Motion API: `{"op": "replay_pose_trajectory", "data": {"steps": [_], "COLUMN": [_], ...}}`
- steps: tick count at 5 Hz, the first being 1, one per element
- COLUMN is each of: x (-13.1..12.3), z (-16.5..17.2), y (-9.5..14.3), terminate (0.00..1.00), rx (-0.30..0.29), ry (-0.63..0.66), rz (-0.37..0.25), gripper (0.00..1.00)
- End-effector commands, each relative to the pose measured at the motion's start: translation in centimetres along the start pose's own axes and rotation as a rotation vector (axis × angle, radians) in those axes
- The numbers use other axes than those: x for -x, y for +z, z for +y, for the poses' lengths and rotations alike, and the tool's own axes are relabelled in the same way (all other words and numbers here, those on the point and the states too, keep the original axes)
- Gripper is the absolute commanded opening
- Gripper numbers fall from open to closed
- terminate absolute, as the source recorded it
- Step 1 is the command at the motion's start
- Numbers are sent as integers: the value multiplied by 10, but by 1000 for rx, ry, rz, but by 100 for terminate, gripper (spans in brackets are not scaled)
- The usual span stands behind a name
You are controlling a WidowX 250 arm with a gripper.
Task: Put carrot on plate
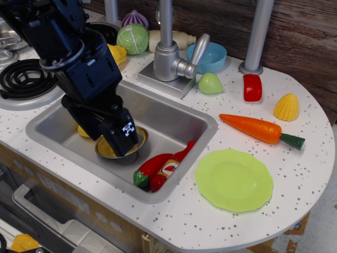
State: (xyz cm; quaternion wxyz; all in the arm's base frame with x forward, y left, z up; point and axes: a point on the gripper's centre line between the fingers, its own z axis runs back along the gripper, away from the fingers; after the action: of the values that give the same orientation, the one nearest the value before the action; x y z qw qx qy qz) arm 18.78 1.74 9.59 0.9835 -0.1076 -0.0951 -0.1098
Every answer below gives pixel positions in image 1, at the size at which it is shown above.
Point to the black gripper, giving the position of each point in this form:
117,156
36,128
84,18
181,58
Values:
89,77

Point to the orange toy carrot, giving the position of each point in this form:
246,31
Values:
265,131

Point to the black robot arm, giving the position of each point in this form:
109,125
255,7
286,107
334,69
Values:
51,28

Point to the light green plate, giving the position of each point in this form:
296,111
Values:
234,180

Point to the small metal bowl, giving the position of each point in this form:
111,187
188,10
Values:
103,149

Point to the yellow toy squash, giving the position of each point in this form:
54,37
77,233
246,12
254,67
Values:
81,132

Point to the red toy chili pepper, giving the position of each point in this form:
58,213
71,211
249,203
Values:
145,173

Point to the silver sink basin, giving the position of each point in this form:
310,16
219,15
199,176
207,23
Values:
170,126

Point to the red toy ketchup bottle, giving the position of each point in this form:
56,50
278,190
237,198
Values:
169,167

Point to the yellow toy bell pepper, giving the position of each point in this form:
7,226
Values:
119,53

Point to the silver toy faucet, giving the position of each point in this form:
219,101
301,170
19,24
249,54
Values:
169,73

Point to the front black stove burner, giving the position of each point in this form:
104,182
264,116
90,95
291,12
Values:
26,79

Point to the black stove burner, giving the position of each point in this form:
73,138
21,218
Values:
26,79
109,31

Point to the green toy cabbage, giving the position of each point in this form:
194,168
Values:
134,38

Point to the middle black stove burner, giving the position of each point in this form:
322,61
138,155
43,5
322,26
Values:
109,31

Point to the cream toy bottle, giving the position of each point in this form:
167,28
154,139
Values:
182,39

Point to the light green toy pear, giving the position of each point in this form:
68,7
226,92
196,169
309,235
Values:
209,83

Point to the purple toy onion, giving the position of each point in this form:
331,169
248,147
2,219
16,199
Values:
134,17

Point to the silver stove knob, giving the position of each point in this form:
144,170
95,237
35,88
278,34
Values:
8,57

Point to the left silver pole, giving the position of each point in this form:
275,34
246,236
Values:
111,11

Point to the silver pole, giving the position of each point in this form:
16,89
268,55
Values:
262,16
111,11

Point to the blue plastic bowl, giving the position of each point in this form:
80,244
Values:
213,60

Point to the small silver pot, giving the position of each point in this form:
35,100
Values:
10,40

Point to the yellow toy on floor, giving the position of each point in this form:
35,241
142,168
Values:
23,242

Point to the red toy pepper slice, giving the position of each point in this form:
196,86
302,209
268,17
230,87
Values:
252,90

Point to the right silver pole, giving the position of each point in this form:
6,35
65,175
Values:
262,16

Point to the yellow toy corn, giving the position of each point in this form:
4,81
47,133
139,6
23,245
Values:
287,108

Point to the silver oven handle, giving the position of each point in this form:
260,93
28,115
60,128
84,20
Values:
66,232

